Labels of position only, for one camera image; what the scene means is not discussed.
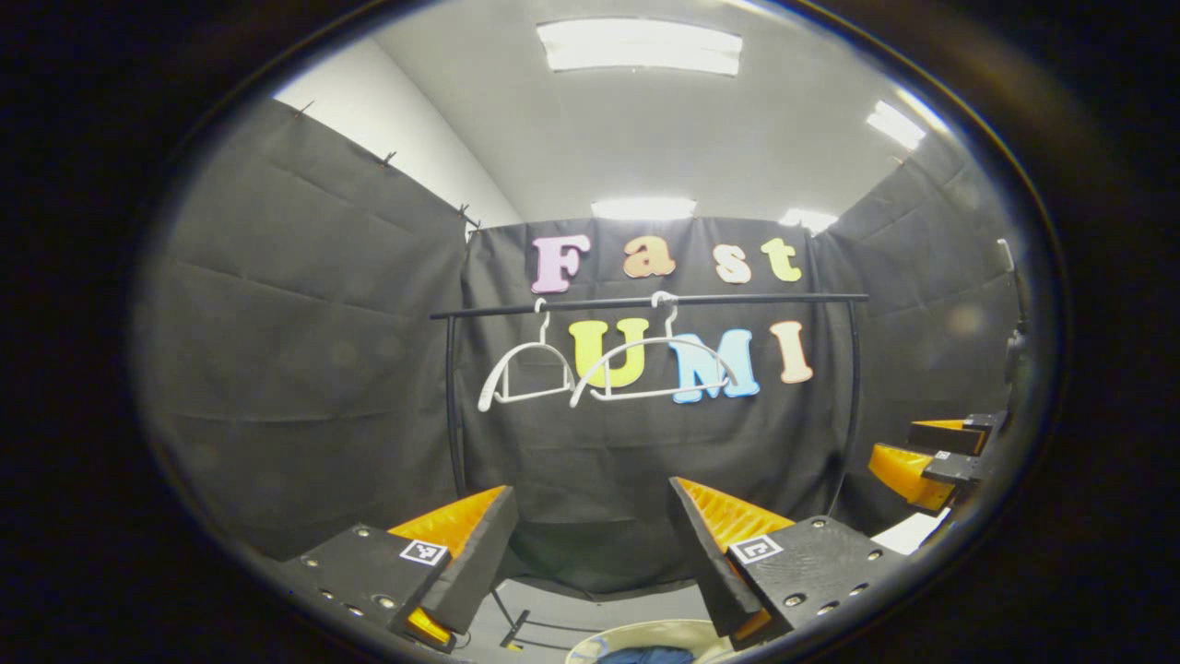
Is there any white board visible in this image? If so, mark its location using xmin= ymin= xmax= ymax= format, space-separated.
xmin=869 ymin=507 xmax=952 ymax=556

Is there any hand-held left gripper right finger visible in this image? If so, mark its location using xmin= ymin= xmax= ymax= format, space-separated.
xmin=667 ymin=476 xmax=912 ymax=648

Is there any black metal clothes rack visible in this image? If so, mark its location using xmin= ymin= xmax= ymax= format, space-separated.
xmin=429 ymin=292 xmax=870 ymax=651

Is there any white plastic hanger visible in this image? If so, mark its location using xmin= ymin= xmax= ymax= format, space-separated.
xmin=477 ymin=297 xmax=578 ymax=413
xmin=568 ymin=290 xmax=744 ymax=409

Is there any cream laundry hamper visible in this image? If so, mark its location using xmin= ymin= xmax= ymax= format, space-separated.
xmin=564 ymin=620 xmax=738 ymax=664

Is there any blue corduroy jacket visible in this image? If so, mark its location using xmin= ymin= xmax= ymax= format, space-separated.
xmin=595 ymin=646 xmax=699 ymax=664

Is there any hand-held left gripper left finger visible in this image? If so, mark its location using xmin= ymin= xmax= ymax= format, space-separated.
xmin=277 ymin=484 xmax=520 ymax=654

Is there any black backdrop cloth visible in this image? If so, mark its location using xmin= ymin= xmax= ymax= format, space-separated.
xmin=129 ymin=97 xmax=1043 ymax=596

